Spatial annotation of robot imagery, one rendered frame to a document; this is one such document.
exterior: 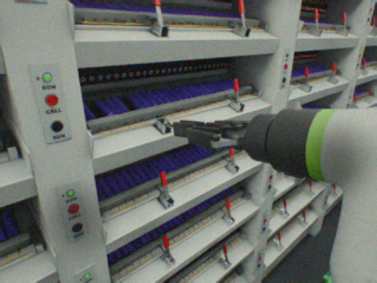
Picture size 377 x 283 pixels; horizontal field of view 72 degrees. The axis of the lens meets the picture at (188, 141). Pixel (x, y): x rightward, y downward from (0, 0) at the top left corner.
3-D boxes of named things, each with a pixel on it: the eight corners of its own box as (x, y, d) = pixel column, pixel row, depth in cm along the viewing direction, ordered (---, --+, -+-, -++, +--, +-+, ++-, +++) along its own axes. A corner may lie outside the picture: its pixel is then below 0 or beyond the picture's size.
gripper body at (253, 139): (265, 173, 36) (216, 162, 43) (295, 156, 41) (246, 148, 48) (262, 120, 34) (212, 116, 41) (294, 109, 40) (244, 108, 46)
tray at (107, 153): (267, 116, 88) (278, 91, 82) (91, 176, 50) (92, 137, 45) (225, 88, 98) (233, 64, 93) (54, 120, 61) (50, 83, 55)
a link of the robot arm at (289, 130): (337, 97, 35) (305, 109, 29) (335, 178, 38) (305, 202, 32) (294, 98, 40) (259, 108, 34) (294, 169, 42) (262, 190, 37)
